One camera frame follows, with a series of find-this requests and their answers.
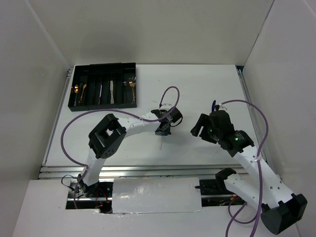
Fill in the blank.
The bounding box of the dark blue serrated knife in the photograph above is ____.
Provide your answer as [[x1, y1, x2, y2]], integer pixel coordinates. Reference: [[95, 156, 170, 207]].
[[211, 100, 216, 112]]

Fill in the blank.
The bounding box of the silver ornate fork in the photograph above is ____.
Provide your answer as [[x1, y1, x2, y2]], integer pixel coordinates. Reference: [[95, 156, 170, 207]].
[[130, 82, 136, 103]]

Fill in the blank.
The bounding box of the silver ornate table knife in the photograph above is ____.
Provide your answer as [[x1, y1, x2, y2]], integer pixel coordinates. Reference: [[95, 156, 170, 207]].
[[110, 80, 115, 104]]

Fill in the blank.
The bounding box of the gold ornate spoon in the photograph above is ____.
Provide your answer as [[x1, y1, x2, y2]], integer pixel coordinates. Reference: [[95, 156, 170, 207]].
[[79, 84, 87, 103]]

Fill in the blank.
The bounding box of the rainbow iridescent ornate spoon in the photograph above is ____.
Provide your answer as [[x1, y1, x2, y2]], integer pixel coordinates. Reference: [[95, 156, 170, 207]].
[[71, 84, 80, 107]]

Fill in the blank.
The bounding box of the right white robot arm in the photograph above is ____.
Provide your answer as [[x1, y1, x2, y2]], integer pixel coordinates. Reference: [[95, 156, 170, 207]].
[[191, 110, 307, 235]]

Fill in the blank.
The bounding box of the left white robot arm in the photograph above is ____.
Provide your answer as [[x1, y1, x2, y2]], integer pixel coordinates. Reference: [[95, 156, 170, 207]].
[[78, 108, 183, 197]]

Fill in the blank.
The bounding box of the white foil-edged front panel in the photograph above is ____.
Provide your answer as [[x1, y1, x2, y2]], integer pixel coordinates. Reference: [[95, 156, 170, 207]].
[[112, 177, 202, 214]]

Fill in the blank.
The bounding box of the black cutlery organizer tray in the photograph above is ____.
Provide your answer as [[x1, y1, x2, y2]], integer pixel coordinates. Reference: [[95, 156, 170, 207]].
[[68, 62, 137, 112]]

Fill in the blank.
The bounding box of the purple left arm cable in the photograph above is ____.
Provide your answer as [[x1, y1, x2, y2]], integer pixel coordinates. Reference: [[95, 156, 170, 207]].
[[60, 86, 180, 209]]

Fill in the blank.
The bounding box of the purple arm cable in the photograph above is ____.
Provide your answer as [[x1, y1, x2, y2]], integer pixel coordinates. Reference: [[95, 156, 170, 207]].
[[60, 86, 180, 209], [218, 99, 270, 237]]

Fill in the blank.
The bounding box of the aluminium right side rail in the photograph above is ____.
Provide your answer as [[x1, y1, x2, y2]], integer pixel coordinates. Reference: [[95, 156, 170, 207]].
[[236, 66, 269, 156]]

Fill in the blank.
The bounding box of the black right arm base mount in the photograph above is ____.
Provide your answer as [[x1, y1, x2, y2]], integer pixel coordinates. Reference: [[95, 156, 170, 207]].
[[195, 168, 236, 196]]

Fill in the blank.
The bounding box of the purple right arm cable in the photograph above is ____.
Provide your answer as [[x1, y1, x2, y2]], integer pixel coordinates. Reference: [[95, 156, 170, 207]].
[[218, 99, 270, 237]]

